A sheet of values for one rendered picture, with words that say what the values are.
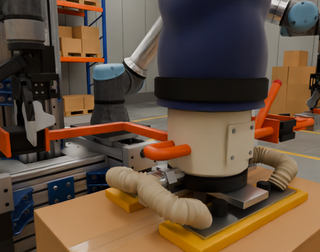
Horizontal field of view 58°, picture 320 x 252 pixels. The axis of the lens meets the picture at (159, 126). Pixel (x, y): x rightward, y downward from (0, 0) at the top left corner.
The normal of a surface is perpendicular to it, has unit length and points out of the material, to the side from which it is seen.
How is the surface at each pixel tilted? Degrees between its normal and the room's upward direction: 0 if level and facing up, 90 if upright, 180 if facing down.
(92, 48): 90
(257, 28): 81
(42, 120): 72
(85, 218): 0
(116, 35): 90
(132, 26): 90
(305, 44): 90
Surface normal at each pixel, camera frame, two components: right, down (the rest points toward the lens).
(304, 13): -0.36, 0.18
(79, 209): 0.00, -0.98
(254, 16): 0.53, -0.13
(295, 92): -0.72, 0.13
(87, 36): 0.72, 0.13
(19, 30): 0.18, 0.18
